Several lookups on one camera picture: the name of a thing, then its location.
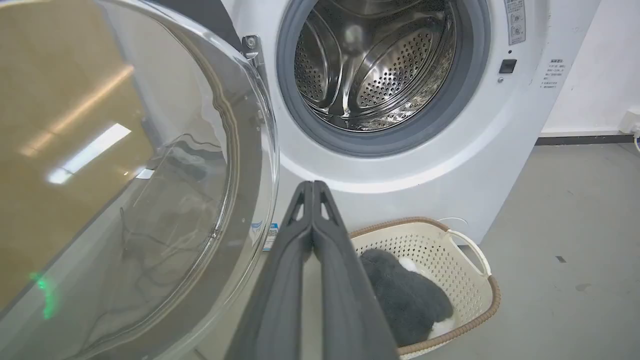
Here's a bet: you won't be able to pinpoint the white wall socket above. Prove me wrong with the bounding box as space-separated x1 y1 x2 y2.
619 110 640 137

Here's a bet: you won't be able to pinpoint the dark grey cloth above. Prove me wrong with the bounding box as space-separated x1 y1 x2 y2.
359 248 455 348

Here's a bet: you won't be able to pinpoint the cream perforated laundry basket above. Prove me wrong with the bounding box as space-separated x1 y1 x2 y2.
348 216 502 360

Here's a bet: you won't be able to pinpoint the white front-load washing machine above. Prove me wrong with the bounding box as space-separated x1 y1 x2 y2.
220 0 603 252

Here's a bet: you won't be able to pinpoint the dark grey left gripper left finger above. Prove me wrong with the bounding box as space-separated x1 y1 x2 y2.
223 180 314 360

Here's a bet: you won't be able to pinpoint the glass washing machine door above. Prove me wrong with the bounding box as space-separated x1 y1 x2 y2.
0 0 281 360

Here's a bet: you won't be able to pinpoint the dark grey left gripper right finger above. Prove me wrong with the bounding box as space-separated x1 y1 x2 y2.
312 180 401 360

